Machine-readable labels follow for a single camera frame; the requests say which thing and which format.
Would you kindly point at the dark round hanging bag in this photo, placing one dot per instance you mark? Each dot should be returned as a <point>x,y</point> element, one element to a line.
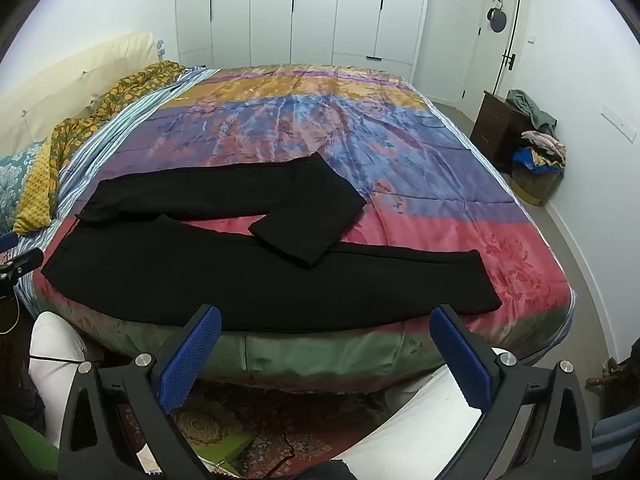
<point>498,20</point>

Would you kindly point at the dark brown furry object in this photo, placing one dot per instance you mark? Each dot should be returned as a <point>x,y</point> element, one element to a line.
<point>605,375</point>

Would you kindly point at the grey-blue cloth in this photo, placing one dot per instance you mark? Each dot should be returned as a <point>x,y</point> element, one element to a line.
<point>615,432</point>

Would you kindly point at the person's right leg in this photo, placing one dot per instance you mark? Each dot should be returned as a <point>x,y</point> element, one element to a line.
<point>425,435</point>

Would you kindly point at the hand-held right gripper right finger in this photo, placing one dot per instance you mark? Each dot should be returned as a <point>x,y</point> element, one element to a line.
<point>462,365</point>

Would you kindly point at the cream padded headboard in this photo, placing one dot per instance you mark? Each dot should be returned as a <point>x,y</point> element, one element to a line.
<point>75,75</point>

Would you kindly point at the red patterned rug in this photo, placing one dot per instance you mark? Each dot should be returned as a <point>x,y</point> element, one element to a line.
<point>310,430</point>

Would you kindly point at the dark wooden nightstand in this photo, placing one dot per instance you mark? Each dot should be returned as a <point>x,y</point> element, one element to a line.
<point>492,125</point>

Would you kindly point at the blue striped bed sheet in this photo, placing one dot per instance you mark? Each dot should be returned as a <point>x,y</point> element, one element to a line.
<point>125,110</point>

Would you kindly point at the green floor mat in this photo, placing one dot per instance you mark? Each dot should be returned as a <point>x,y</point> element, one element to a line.
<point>225,449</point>

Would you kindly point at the white wardrobe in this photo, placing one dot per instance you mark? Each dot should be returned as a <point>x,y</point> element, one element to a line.
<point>315,10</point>

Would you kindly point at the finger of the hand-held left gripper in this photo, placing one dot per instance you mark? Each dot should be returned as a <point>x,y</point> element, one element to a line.
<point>6,241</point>
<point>25,261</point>

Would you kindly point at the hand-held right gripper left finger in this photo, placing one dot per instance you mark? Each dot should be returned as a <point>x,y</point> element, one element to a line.
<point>200,355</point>

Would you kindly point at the black pants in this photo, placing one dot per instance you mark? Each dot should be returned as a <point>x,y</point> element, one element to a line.
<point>200,270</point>

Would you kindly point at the green garment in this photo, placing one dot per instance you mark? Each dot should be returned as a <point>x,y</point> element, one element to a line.
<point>535,110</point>

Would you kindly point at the colourful floral quilt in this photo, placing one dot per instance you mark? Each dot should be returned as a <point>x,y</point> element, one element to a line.
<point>400,160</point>

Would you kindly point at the white door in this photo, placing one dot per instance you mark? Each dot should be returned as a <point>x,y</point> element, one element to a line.
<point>482,70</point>

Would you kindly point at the teal patterned pillow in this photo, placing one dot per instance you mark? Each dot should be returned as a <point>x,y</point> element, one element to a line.
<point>12,180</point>

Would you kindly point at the yellow floral blanket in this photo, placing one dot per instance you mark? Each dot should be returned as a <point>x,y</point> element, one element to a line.
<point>65,135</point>

